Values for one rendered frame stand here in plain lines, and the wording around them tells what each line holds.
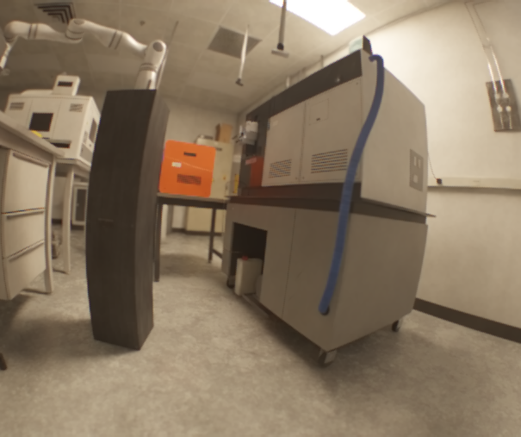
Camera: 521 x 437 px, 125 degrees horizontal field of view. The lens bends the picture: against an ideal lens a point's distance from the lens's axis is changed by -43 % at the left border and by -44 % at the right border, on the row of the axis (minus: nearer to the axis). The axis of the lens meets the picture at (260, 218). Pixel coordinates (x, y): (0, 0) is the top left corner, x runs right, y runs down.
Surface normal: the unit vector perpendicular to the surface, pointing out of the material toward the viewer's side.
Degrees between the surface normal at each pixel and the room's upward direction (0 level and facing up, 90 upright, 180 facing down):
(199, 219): 90
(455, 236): 90
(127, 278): 90
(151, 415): 0
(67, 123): 90
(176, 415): 0
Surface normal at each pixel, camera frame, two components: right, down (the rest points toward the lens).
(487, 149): -0.87, -0.07
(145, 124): 0.13, 0.05
